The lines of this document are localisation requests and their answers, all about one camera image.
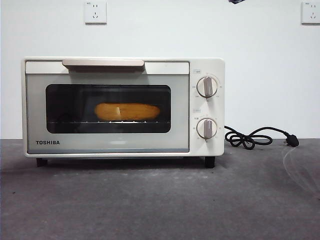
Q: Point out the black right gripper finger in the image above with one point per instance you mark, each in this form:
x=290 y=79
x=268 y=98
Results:
x=237 y=1

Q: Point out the yellow corn cob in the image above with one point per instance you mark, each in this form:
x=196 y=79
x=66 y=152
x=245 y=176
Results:
x=135 y=112

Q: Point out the cream Toshiba toaster oven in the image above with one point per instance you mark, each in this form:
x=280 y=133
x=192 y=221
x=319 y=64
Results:
x=217 y=110

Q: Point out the cream temperature knob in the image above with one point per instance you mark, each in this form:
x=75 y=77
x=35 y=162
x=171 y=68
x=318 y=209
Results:
x=207 y=87

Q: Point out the cream timer knob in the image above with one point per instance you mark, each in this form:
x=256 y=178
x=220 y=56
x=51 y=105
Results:
x=207 y=128

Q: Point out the white wall socket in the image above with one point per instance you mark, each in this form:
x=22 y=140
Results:
x=311 y=12
x=95 y=12

